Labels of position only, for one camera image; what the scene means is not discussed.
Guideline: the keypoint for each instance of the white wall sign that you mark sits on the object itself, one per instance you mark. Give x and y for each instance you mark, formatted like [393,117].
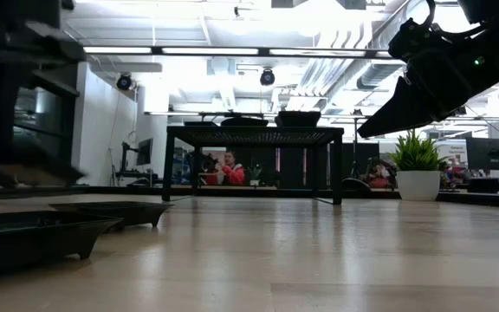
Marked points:
[456,151]

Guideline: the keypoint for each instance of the black ceiling spotlight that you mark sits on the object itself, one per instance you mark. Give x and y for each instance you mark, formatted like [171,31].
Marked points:
[267,78]
[124,82]

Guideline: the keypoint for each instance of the black aluminium table frame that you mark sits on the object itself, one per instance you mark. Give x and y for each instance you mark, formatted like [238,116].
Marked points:
[483,200]

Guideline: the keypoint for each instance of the small potted plant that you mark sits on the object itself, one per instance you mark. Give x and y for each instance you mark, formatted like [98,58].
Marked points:
[255,173]

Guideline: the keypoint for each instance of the black computer monitor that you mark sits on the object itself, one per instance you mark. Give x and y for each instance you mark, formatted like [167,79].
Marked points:
[490,154]
[145,151]

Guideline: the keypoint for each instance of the black square mini plate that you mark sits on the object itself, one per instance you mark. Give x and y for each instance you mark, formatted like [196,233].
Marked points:
[124,213]
[37,242]

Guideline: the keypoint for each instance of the black perforated metal rack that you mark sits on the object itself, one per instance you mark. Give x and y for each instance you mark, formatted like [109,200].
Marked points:
[254,136]

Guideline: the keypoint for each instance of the green plant in white pot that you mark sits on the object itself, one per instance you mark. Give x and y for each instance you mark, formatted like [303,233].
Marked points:
[416,164]

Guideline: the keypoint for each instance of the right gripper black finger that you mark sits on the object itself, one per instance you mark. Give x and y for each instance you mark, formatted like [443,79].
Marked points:
[405,125]
[399,108]

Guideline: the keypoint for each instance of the person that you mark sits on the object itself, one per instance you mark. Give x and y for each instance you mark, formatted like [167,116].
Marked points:
[232,173]
[379,177]

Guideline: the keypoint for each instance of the black office desk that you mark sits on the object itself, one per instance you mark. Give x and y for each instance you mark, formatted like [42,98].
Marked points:
[121,174]

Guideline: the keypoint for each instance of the long overhead light bar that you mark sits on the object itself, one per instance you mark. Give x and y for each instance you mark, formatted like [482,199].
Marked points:
[210,51]

